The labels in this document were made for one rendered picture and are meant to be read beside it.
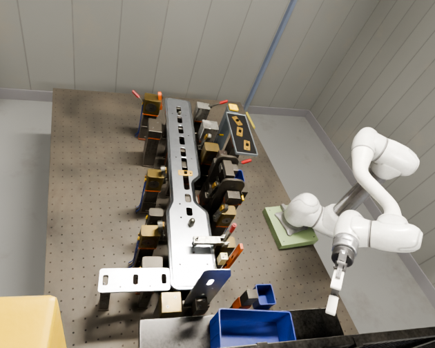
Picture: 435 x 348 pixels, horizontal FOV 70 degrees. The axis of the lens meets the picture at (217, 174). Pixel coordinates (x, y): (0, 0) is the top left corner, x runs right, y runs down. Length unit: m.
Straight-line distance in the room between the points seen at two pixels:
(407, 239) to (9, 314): 1.17
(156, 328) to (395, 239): 0.93
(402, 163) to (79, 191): 1.75
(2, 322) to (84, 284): 1.41
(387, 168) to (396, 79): 2.26
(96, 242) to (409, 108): 3.17
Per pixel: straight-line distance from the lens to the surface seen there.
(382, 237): 1.28
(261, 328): 1.46
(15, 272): 2.59
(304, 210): 1.99
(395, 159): 1.71
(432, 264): 3.74
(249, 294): 1.30
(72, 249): 1.82
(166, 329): 1.35
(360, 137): 1.68
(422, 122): 3.68
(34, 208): 2.83
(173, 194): 1.68
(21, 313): 0.33
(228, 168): 1.64
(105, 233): 1.86
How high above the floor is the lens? 2.31
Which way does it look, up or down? 45 degrees down
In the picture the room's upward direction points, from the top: 25 degrees clockwise
